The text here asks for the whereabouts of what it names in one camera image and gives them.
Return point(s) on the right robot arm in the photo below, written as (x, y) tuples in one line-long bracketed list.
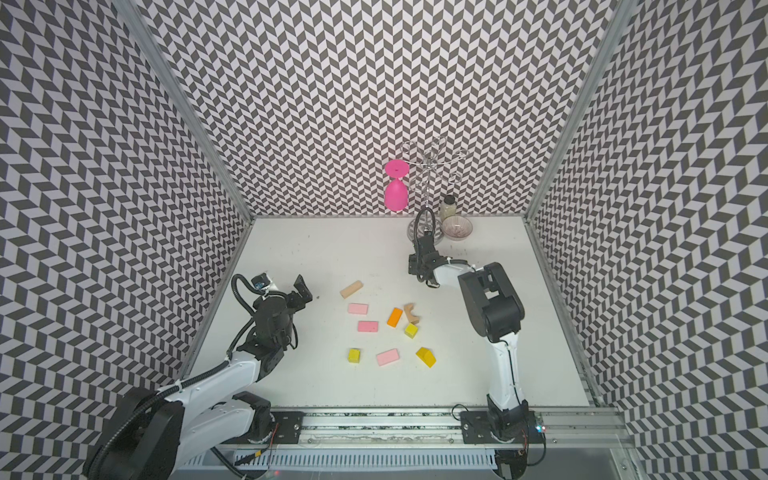
[(495, 312)]

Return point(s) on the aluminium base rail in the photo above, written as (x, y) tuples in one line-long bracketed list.
[(405, 439)]

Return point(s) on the pink striped bowl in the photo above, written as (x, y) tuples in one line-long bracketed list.
[(457, 227)]

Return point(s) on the yellow cube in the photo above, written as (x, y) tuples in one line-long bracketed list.
[(354, 355), (411, 330)]

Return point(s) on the chrome glass holder stand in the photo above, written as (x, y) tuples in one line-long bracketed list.
[(429, 164)]

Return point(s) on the pink plastic wine glass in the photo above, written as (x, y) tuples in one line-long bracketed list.
[(396, 192)]

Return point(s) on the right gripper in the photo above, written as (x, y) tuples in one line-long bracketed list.
[(424, 256)]

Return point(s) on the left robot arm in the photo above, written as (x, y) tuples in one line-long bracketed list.
[(154, 432)]

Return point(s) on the spice jar black lid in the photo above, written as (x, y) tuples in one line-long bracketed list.
[(448, 207)]

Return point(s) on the pink block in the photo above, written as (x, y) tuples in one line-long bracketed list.
[(387, 357), (367, 326), (358, 309)]

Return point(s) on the natural wood arch block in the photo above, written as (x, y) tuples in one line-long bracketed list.
[(409, 312)]

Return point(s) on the yellow cube left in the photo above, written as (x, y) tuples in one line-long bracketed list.
[(354, 355)]

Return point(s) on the orange block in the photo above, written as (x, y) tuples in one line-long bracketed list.
[(395, 317)]

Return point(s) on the yellow wedge block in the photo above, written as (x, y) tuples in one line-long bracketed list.
[(426, 356)]

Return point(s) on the yellow cube right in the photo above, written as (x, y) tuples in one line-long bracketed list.
[(411, 330)]

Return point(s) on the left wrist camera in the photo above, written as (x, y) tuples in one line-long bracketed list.
[(262, 284)]

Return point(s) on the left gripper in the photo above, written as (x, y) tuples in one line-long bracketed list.
[(299, 303)]

